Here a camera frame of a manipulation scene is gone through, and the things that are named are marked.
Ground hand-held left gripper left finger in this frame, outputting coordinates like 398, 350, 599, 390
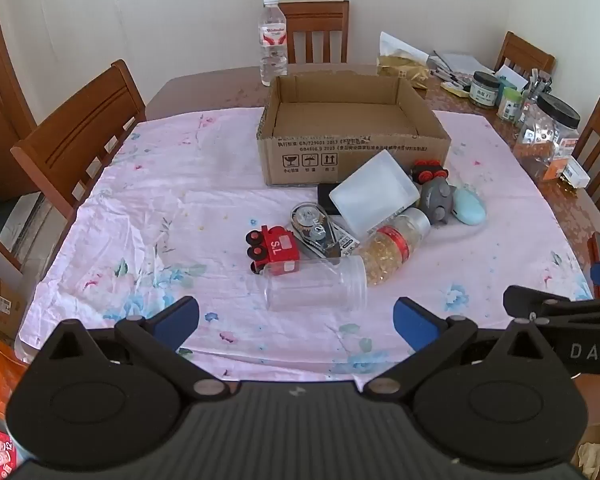
44, 296, 229, 402

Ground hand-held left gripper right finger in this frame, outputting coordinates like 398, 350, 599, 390
361, 296, 552, 402

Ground clear bottle of yellow capsules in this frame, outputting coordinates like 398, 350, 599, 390
356, 207, 432, 288

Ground clear plastic jar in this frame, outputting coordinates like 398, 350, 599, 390
261, 255, 369, 313

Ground light blue oval case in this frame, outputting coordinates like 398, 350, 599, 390
452, 186, 487, 225

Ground red toy train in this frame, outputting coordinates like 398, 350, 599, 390
245, 226, 302, 277

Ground grey toy figure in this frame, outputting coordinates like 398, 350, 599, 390
416, 177, 456, 226

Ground translucent white plastic container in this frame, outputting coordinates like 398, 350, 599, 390
328, 150, 422, 237

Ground correction tape dispenser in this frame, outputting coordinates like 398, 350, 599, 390
290, 201, 338, 256

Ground dark cube toy red wheels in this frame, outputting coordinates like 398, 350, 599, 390
411, 159, 449, 186

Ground black rectangular case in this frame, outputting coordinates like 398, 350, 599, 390
317, 182, 348, 215

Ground small white box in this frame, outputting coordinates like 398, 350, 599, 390
560, 156, 591, 188

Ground pink floral tablecloth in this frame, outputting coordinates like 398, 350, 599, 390
17, 109, 595, 381

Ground cream cloth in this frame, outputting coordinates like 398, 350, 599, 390
577, 442, 600, 480

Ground large clear jar black lid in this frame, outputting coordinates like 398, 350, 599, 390
512, 92, 581, 181

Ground orange bag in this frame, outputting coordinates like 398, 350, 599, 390
0, 335, 29, 418

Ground green lid jar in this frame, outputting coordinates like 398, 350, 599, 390
496, 87, 523, 122

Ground dark lid glass jar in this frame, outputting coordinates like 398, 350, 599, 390
469, 71, 501, 108

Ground white envelope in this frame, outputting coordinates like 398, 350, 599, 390
495, 63, 529, 88

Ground bunch of pens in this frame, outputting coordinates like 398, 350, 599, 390
432, 67, 473, 91

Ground stack of papers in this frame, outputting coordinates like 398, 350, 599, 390
430, 50, 496, 81

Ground gold tissue pack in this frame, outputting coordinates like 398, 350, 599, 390
376, 31, 431, 88

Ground clear plastic water bottle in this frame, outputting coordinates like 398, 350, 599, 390
258, 0, 288, 87

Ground brown wooden door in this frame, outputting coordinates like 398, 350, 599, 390
0, 0, 37, 201

